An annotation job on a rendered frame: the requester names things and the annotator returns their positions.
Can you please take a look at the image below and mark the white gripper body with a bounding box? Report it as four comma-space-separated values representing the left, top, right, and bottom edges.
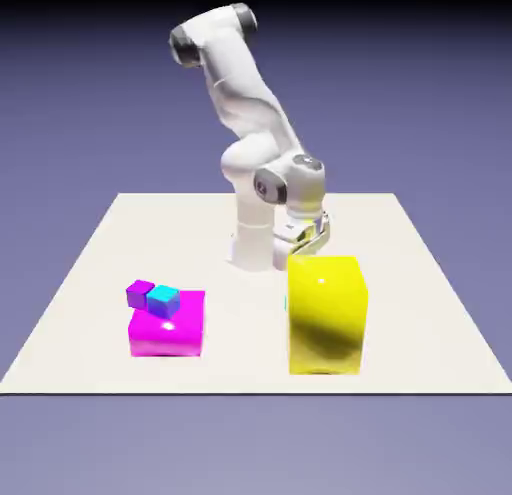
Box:
272, 213, 332, 272

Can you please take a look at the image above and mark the small cyan cube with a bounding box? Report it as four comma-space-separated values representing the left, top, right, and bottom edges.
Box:
146, 284, 181, 320

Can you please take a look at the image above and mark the small purple cube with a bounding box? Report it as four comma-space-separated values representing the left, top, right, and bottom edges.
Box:
125, 279, 156, 310

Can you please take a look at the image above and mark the large yellow box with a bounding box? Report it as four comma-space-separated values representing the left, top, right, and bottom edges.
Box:
287, 255, 369, 376

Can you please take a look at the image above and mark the large magenta box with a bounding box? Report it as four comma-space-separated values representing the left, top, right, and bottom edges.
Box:
128, 289, 206, 359

